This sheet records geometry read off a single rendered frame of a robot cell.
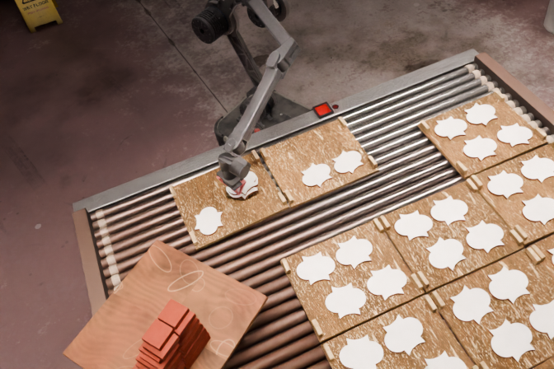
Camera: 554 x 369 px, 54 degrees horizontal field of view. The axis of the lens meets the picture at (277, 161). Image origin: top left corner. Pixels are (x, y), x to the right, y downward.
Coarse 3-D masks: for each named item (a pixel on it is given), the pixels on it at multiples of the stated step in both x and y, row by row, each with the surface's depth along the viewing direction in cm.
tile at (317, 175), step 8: (312, 168) 231; (320, 168) 230; (328, 168) 230; (304, 176) 228; (312, 176) 228; (320, 176) 227; (328, 176) 227; (304, 184) 226; (312, 184) 225; (320, 184) 224
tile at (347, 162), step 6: (342, 156) 233; (348, 156) 233; (354, 156) 232; (360, 156) 232; (336, 162) 231; (342, 162) 231; (348, 162) 230; (354, 162) 230; (360, 162) 230; (336, 168) 229; (342, 168) 229; (348, 168) 228; (354, 168) 228
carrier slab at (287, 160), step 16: (320, 128) 247; (336, 128) 245; (288, 144) 243; (304, 144) 241; (320, 144) 240; (336, 144) 239; (352, 144) 238; (272, 160) 238; (288, 160) 237; (304, 160) 235; (320, 160) 234; (288, 176) 231; (336, 176) 228; (352, 176) 227; (304, 192) 224; (320, 192) 223
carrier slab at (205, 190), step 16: (208, 176) 236; (176, 192) 232; (192, 192) 231; (208, 192) 230; (224, 192) 229; (256, 192) 227; (272, 192) 226; (192, 208) 225; (224, 208) 223; (240, 208) 222; (256, 208) 222; (272, 208) 221; (288, 208) 221; (192, 224) 220; (224, 224) 218; (240, 224) 217; (208, 240) 214
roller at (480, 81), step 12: (468, 84) 256; (480, 84) 257; (432, 96) 254; (444, 96) 254; (408, 108) 251; (420, 108) 252; (372, 120) 249; (384, 120) 248; (360, 132) 246; (168, 204) 230; (144, 216) 228; (156, 216) 230; (108, 228) 226; (120, 228) 226
